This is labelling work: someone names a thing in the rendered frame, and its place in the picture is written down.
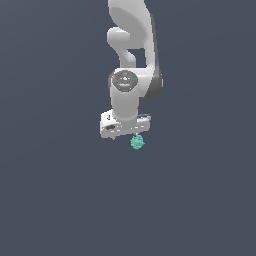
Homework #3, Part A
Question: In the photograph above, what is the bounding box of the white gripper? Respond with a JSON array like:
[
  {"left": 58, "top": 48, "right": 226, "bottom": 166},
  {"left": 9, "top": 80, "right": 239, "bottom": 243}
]
[{"left": 99, "top": 109, "right": 152, "bottom": 141}]

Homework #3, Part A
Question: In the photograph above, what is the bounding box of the small teal lumpy object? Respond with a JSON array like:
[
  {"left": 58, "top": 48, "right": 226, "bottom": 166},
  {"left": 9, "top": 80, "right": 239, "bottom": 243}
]
[{"left": 130, "top": 134, "right": 146, "bottom": 151}]

